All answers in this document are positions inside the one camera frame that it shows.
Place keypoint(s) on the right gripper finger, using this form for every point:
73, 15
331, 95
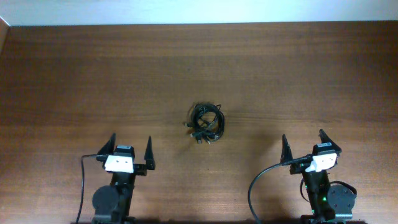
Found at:
325, 139
286, 154

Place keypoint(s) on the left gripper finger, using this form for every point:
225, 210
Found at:
149, 156
108, 148

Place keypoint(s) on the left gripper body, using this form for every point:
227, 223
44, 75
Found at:
140, 169

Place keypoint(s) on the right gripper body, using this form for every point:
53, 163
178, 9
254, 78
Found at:
298, 168

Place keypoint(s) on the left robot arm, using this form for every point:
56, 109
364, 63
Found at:
112, 202

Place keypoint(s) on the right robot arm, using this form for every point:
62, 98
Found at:
330, 201

